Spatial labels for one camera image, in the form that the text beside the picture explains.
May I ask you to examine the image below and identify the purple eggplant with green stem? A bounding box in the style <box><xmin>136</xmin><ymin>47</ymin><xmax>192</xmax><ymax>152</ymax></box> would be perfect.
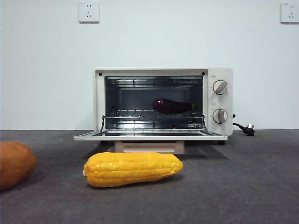
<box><xmin>152</xmin><ymin>98</ymin><xmax>198</xmax><ymax>115</ymax></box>

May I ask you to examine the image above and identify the oven door with beige handle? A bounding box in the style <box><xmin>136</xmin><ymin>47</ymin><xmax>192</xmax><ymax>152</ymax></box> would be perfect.
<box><xmin>73</xmin><ymin>129</ymin><xmax>228</xmax><ymax>155</ymax></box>

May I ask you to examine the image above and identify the oven knob with upright pointer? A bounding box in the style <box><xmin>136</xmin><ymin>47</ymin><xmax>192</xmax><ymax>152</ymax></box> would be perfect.
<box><xmin>212</xmin><ymin>108</ymin><xmax>228</xmax><ymax>124</ymax></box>

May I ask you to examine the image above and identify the oven knob with angled pointer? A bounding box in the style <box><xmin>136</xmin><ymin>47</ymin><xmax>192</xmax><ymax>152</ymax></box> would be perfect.
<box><xmin>213</xmin><ymin>79</ymin><xmax>229</xmax><ymax>96</ymax></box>

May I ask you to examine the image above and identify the white Toshiba toaster oven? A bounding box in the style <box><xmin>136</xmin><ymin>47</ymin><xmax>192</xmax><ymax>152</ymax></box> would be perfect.
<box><xmin>93</xmin><ymin>67</ymin><xmax>234</xmax><ymax>147</ymax></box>

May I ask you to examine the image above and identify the yellow corn cob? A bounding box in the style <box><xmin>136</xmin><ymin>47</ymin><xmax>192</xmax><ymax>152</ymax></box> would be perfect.
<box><xmin>83</xmin><ymin>151</ymin><xmax>184</xmax><ymax>188</ymax></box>

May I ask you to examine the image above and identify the orange-brown potato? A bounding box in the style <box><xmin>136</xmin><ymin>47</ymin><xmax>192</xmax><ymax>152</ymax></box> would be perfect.
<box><xmin>0</xmin><ymin>141</ymin><xmax>38</xmax><ymax>192</ymax></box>

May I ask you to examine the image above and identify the oven wire rack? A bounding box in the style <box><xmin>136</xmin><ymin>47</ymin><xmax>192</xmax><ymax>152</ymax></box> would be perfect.
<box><xmin>100</xmin><ymin>108</ymin><xmax>206</xmax><ymax>130</ymax></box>

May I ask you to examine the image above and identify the black power plug with cord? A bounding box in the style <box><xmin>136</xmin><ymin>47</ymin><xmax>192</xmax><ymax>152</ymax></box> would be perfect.
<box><xmin>232</xmin><ymin>113</ymin><xmax>256</xmax><ymax>136</ymax></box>

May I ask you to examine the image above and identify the white wall socket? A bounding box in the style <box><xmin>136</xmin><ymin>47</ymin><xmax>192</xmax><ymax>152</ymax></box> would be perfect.
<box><xmin>78</xmin><ymin>1</ymin><xmax>100</xmax><ymax>23</ymax></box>
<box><xmin>280</xmin><ymin>2</ymin><xmax>299</xmax><ymax>24</ymax></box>

